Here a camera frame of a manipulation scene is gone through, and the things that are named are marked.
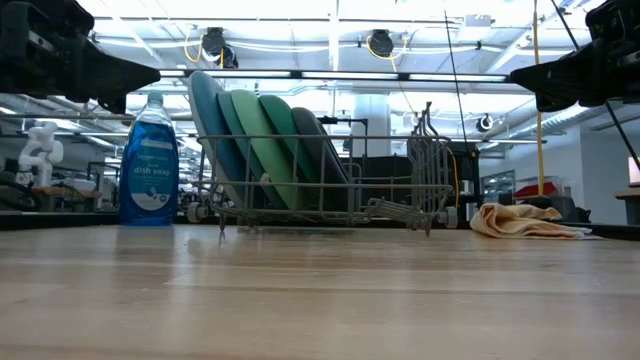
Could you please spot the light green plate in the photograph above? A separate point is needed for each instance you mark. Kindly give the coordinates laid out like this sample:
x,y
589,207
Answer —
x,y
257,135

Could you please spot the blue plate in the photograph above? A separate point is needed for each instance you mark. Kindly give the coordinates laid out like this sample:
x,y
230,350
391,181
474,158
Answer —
x,y
212,115

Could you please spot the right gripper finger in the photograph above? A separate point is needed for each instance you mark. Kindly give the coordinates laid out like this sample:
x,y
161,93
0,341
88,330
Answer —
x,y
560,77
552,105

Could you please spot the red item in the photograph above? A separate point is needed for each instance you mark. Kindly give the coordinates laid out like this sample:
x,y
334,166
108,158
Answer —
x,y
537,191

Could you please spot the beige crumpled cloth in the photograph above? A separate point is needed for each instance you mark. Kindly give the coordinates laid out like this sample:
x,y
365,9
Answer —
x,y
520,222

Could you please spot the black background workbench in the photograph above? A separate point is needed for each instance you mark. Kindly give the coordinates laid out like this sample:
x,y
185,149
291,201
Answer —
x,y
385,175

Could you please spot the silver ventilation duct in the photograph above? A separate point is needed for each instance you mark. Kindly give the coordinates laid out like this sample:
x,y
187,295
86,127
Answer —
x,y
565,120

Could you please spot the black metal frame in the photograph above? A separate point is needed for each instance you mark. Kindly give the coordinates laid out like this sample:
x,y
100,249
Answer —
x,y
330,120

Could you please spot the glass-front cabinet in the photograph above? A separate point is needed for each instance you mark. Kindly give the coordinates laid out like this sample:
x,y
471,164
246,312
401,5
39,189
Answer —
x,y
497,187

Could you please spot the lit monitor screen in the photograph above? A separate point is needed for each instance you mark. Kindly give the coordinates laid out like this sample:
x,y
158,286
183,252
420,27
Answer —
x,y
634,170

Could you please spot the teal plate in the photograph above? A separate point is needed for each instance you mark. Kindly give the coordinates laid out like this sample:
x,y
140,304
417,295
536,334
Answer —
x,y
232,127

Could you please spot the dark grey bag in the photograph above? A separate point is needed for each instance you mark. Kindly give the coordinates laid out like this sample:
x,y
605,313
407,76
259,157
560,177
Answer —
x,y
570,207

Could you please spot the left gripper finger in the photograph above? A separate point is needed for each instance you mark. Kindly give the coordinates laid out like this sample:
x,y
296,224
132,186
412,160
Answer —
x,y
110,77
115,105

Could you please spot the wooden desk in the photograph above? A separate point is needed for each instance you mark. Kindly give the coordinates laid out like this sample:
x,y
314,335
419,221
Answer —
x,y
627,195

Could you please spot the small black ceiling reel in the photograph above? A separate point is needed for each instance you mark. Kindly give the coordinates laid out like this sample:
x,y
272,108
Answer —
x,y
484,122

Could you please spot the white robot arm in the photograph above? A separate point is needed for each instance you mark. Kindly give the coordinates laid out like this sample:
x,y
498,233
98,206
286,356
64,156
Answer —
x,y
42,150

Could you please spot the dark green plate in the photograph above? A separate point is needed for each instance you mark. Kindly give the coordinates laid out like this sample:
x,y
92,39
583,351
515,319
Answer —
x,y
285,130

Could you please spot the black aluminium table frame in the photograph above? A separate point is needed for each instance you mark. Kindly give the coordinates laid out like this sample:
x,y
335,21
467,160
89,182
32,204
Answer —
x,y
50,221

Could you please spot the blue dish soap bottle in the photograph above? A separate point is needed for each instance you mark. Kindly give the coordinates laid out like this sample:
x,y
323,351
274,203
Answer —
x,y
150,175

